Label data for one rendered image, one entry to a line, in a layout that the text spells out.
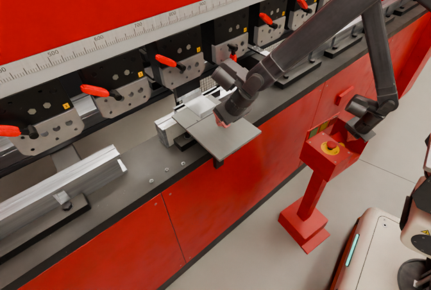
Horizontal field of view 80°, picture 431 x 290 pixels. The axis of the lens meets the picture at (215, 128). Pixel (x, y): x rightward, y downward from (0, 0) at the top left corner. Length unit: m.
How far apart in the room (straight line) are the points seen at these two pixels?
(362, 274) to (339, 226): 0.46
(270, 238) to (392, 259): 0.62
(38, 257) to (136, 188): 0.31
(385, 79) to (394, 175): 1.35
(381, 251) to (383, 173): 0.81
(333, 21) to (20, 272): 0.95
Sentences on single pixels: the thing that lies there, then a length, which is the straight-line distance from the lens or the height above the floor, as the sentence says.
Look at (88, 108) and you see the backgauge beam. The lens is 1.09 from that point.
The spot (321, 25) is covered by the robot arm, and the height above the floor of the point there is 1.39.
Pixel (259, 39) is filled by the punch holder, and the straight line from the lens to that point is 1.02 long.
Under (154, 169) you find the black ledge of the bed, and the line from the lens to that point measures 0.93.
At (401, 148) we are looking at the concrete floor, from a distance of 2.51.
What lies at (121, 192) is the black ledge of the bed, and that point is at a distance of 0.91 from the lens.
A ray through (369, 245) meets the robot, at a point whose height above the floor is 0.28.
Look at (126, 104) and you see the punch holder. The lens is 0.77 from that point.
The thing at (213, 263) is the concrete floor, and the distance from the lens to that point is 1.68.
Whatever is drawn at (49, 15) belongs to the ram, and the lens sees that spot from 0.64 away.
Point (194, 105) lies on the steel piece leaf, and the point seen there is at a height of 1.00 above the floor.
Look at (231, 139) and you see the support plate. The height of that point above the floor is 1.00.
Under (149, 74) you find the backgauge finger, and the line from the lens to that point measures 1.09.
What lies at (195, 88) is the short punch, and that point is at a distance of 0.93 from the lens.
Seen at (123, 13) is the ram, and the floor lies 1.38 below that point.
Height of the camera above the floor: 1.60
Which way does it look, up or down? 45 degrees down
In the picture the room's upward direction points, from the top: 3 degrees counter-clockwise
